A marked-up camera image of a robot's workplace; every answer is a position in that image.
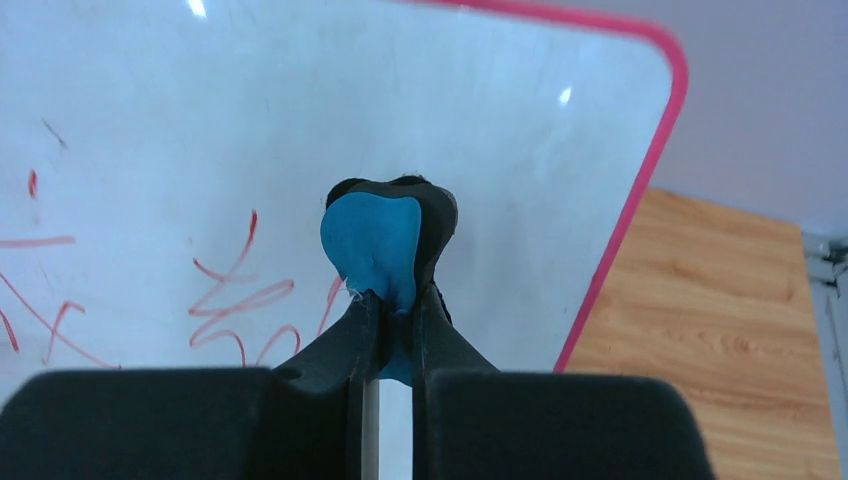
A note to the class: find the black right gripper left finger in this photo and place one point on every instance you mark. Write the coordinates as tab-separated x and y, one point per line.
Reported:
313	417

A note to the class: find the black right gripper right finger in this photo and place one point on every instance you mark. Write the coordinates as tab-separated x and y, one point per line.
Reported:
472	421

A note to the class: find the blue black whiteboard eraser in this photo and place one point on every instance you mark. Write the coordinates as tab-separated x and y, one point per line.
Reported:
387	237

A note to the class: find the pink framed whiteboard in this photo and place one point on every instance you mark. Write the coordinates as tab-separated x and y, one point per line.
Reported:
165	167

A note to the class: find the aluminium side rail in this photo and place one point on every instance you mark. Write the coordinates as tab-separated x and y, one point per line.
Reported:
826	261

